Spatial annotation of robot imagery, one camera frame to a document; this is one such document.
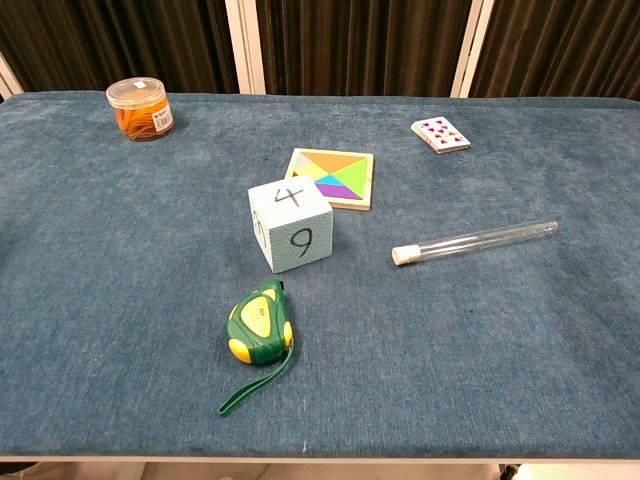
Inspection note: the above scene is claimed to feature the small white cylinder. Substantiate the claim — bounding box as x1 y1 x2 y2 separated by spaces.
391 220 560 267

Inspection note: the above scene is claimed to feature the wooden tangram puzzle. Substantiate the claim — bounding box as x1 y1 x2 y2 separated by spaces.
284 147 375 212

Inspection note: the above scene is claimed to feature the light blue numbered cube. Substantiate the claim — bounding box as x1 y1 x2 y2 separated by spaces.
247 174 335 275

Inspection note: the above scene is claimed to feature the blue table cloth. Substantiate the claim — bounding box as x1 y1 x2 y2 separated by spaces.
0 91 640 459

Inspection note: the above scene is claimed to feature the red playing card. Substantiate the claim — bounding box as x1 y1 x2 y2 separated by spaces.
410 116 472 155

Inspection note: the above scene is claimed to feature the green yellow tape measure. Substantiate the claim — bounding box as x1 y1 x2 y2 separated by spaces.
216 279 296 418

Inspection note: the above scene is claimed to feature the white frame post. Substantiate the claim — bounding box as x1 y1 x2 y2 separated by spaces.
224 0 267 95
0 52 25 100
450 0 498 99

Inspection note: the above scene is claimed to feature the dark pleated curtain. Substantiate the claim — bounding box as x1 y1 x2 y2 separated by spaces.
0 0 640 100

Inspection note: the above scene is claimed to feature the clear jar of rubber bands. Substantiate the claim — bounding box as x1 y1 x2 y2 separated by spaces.
105 77 176 143

